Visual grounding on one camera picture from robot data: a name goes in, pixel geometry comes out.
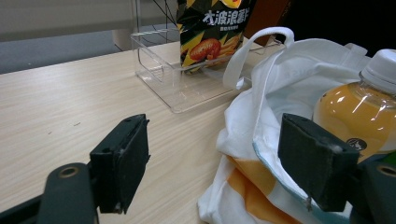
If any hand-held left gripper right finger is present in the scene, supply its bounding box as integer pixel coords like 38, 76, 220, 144
277, 112, 361, 213

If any black curtain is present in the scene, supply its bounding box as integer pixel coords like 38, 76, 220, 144
279, 0, 396, 59

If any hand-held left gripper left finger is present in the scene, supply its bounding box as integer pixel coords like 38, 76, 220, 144
89, 113, 151, 216

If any hanging black cable bundle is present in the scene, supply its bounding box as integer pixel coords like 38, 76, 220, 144
134, 0, 179, 43

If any white green orange tote bag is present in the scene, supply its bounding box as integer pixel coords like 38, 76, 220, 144
197, 26, 396, 224

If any yellow black chip bag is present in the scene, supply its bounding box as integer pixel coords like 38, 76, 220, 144
176, 0, 254, 75

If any orange drink bottle white cap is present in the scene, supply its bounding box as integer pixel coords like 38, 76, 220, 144
312, 48, 396, 164

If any clear plastic box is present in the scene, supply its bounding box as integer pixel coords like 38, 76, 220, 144
130, 27, 281, 114

